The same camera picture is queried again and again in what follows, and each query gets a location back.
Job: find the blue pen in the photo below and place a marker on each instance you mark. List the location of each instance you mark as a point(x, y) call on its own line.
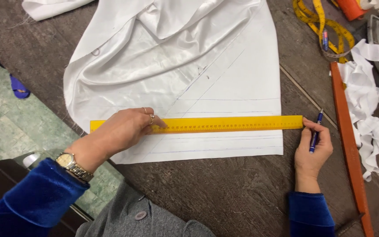
point(315, 135)

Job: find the person's left hand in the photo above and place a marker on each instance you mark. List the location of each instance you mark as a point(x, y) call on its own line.
point(123, 131)

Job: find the heap of white fabric strips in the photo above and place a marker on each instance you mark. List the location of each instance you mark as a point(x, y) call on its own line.
point(370, 112)

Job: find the white fabric piece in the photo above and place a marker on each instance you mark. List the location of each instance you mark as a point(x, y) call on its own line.
point(53, 8)

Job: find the person's right hand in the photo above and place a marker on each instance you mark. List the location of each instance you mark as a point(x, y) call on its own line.
point(311, 154)

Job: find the yellow measuring tape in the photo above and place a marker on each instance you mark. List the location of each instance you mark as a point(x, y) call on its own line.
point(324, 26)

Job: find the white satin fabric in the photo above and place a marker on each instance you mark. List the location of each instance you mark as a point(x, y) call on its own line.
point(179, 72)

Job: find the blue slipper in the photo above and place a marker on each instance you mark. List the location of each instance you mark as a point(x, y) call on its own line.
point(19, 87)

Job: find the yellow ruler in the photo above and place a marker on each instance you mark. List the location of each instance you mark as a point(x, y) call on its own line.
point(225, 123)

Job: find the orange wooden stick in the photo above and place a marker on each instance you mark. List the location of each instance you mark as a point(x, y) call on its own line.
point(349, 144)

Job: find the gold wristwatch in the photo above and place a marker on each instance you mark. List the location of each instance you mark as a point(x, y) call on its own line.
point(72, 166)

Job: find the grey buttoned garment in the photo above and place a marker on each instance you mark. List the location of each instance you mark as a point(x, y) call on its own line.
point(143, 217)

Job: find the person's left fingers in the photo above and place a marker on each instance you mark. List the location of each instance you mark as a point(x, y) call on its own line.
point(148, 120)

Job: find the orange spool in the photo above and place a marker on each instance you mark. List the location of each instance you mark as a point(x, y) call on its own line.
point(352, 8)

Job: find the small blue marker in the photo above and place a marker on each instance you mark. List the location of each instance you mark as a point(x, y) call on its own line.
point(325, 40)

